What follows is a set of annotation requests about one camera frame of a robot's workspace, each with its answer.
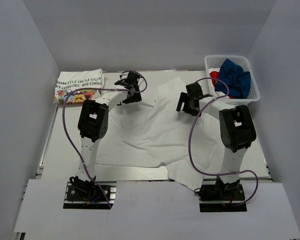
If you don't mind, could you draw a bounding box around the white t-shirt red graphic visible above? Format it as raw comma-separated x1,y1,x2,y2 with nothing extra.
208,68,227,96

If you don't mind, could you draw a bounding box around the white t-shirt black graphic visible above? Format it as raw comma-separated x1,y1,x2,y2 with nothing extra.
96,77,224,190

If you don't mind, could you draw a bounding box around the dark blue t-shirt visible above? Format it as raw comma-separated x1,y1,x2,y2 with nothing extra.
218,58,251,99

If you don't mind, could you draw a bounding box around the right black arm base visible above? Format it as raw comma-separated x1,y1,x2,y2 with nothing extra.
193,184,247,213

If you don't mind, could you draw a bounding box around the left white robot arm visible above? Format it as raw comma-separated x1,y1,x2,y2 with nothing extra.
70,71,145,200

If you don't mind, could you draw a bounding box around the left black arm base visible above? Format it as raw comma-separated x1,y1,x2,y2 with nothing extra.
63,182,117,210

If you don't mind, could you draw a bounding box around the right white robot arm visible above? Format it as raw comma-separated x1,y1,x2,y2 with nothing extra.
176,82,257,200

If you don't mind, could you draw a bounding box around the white plastic mesh basket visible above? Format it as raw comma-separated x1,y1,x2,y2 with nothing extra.
204,55,260,106

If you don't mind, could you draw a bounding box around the folded white cartoon t-shirt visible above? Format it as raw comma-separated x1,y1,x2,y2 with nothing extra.
53,68,105,104

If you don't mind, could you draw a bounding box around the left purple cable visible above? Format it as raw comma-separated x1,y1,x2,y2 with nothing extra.
61,70,148,210

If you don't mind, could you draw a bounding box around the purple cable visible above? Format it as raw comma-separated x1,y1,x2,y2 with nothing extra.
189,77,260,207
61,70,148,210

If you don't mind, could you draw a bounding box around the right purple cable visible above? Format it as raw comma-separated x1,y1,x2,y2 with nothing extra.
189,77,260,207

